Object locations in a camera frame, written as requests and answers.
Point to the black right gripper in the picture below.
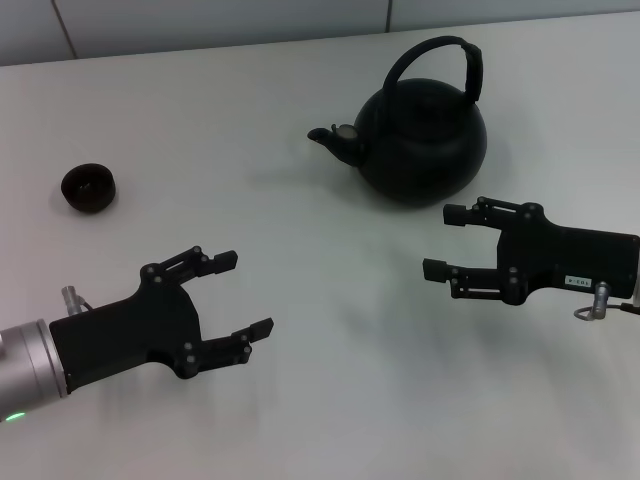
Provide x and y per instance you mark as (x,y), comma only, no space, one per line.
(565,260)

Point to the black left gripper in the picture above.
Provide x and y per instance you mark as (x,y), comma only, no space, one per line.
(130,335)

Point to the small black teacup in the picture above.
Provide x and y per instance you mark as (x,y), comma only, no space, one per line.
(90,196)

